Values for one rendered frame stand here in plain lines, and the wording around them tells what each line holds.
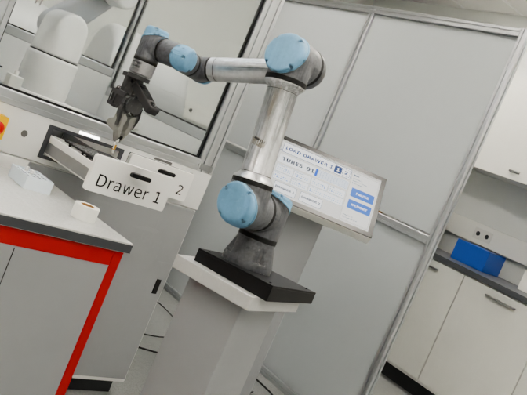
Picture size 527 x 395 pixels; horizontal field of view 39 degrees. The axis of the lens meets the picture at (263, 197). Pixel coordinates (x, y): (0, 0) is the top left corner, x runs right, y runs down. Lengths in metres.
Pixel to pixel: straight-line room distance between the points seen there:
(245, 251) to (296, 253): 0.95
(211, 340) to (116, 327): 0.86
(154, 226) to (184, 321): 0.72
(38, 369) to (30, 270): 0.29
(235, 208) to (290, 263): 1.09
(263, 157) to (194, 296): 0.45
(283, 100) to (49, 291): 0.78
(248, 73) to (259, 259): 0.55
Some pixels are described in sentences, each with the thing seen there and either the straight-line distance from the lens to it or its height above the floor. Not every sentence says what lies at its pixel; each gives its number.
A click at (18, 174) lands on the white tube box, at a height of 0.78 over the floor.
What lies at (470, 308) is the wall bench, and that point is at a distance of 4.83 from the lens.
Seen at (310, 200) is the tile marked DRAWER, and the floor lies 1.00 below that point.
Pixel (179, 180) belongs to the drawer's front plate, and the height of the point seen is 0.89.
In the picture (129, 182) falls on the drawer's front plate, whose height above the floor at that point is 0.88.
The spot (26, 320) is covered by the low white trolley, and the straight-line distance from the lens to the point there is 1.99.
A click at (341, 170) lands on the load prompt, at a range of 3.06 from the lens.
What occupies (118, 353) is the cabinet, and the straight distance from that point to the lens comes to 2.97.
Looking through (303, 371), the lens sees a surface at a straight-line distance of 3.86.
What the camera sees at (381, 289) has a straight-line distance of 3.59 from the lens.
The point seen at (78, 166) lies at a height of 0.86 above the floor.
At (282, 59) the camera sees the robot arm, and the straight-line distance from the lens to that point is 2.00.
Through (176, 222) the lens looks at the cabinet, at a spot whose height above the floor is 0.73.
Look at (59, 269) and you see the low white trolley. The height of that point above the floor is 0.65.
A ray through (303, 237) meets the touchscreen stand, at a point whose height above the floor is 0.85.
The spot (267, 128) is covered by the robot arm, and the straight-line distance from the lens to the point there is 1.99.
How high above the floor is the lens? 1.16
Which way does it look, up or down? 4 degrees down
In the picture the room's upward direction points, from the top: 23 degrees clockwise
